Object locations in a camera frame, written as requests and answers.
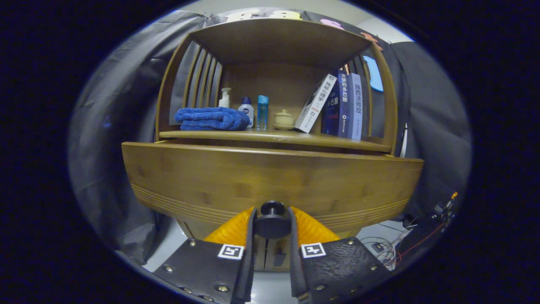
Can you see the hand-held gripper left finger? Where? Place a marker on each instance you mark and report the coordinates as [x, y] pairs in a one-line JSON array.
[[249, 261]]

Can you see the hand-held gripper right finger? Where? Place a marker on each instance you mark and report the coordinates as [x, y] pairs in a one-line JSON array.
[[294, 261]]

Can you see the black drawer knob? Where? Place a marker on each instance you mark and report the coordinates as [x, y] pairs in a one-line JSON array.
[[272, 226]]

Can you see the wooden cabinet door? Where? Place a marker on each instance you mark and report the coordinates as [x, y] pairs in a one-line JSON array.
[[198, 230], [272, 245]]

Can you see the wooden countertop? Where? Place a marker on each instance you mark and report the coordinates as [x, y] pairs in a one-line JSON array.
[[274, 136]]

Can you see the wooden cabinet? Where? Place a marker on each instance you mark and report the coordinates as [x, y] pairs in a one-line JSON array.
[[274, 42]]

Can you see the cream lidded teacup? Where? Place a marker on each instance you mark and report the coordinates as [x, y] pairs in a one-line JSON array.
[[283, 119]]

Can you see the clear blue bottle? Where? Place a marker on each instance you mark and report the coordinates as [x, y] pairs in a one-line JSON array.
[[262, 114]]

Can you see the blue folded towel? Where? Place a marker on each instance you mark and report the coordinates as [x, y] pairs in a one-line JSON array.
[[211, 118]]

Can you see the white bottle blue cap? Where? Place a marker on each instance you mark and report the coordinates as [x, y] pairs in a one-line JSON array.
[[247, 110]]

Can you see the white book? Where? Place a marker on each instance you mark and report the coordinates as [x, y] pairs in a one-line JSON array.
[[314, 107]]

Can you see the dark blue book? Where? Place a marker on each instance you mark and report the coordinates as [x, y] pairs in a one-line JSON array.
[[337, 109]]

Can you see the orange and black clamp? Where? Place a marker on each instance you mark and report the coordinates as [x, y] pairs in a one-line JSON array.
[[445, 207]]

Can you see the white pump bottle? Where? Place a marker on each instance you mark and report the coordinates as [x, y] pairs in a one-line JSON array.
[[225, 101]]

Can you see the light blue book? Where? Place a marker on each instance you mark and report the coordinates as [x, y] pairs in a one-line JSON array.
[[355, 109]]

